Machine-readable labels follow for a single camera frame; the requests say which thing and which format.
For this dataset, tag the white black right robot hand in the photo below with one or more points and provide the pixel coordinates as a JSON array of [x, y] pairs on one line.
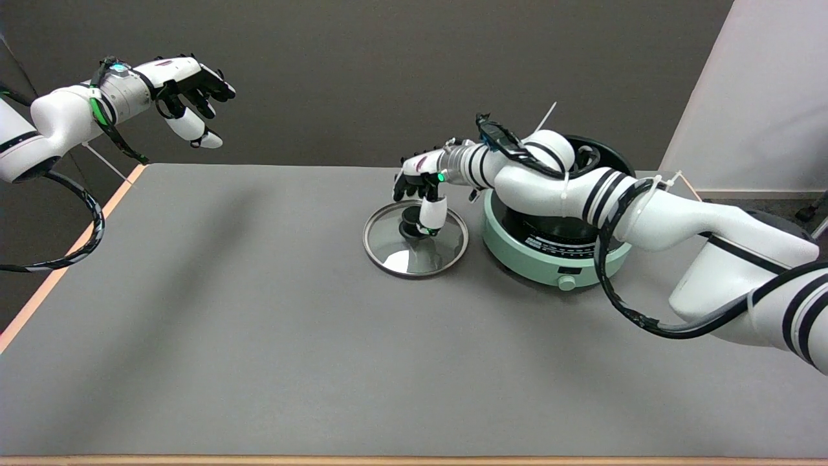
[[424, 169]]

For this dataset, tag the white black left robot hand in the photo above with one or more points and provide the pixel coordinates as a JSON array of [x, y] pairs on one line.
[[178, 70]]

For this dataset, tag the glass pot lid black knob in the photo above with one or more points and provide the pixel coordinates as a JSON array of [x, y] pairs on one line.
[[394, 249]]

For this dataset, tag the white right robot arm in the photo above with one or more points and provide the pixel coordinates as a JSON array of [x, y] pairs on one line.
[[679, 220]]

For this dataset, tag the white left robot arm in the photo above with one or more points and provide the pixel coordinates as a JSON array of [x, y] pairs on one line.
[[61, 123]]

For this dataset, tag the mint green induction cooker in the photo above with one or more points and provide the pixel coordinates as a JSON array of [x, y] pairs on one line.
[[537, 255]]

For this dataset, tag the white partition panel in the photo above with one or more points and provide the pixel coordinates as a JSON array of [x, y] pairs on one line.
[[744, 116]]

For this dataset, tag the black chair caster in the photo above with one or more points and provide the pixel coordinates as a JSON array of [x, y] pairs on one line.
[[805, 212]]

